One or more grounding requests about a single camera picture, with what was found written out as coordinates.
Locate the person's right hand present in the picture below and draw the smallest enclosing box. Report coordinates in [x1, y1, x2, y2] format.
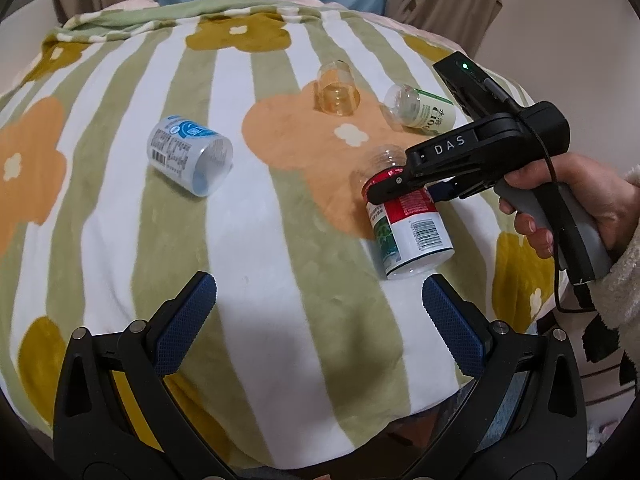
[499, 153, 639, 260]

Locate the amber clear plastic cup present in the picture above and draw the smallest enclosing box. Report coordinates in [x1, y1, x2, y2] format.
[316, 60, 360, 117]

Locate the red label plastic cup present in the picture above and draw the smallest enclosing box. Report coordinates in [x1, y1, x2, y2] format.
[352, 145, 454, 280]

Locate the blue label plastic cup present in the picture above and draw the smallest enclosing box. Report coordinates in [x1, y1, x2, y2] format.
[146, 115, 233, 197]

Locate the striped floral blanket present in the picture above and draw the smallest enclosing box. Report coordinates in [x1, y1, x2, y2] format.
[0, 0, 569, 470]

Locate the green white label cup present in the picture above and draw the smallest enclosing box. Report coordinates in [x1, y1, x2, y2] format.
[383, 84, 457, 136]

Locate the fluffy white sleeve forearm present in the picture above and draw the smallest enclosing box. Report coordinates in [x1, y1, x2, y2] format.
[589, 165, 639, 368]

